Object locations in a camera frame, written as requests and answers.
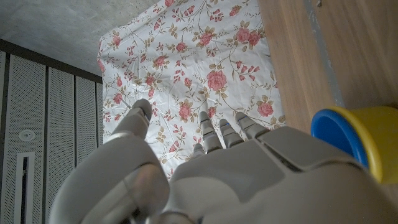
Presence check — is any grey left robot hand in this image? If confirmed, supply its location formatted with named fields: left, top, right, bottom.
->
left=48, top=98, right=398, bottom=224

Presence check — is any blue plastic cup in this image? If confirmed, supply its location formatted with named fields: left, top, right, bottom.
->
left=310, top=108, right=369, bottom=169

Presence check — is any yellow plastic cup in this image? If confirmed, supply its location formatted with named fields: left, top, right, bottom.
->
left=329, top=105, right=398, bottom=184

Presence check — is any floral print backdrop cloth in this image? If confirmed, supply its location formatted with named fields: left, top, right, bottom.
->
left=96, top=0, right=286, bottom=181

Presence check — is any round white ceiling sensor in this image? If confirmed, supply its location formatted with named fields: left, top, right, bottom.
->
left=18, top=129, right=36, bottom=142

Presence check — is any white ceiling vent slot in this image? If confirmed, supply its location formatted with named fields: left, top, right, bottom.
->
left=14, top=151, right=35, bottom=224

